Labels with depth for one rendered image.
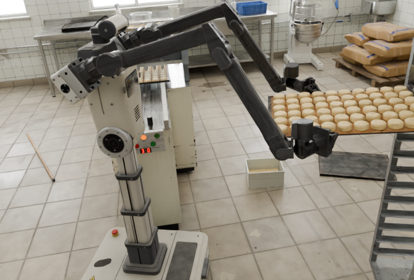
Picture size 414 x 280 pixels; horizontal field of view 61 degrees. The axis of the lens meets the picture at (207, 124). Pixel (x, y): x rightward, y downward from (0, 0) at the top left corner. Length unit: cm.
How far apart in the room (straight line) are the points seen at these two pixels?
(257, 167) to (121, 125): 181
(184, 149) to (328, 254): 138
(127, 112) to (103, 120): 11
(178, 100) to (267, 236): 122
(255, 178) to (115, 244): 125
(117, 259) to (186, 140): 122
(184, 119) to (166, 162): 71
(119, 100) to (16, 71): 498
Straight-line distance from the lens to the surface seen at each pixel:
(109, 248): 227
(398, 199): 209
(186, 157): 308
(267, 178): 295
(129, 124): 154
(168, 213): 252
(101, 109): 152
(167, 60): 278
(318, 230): 268
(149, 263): 206
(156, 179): 235
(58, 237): 288
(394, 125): 140
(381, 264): 236
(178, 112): 288
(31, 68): 632
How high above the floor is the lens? 180
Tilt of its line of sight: 26 degrees down
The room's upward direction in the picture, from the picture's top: 4 degrees counter-clockwise
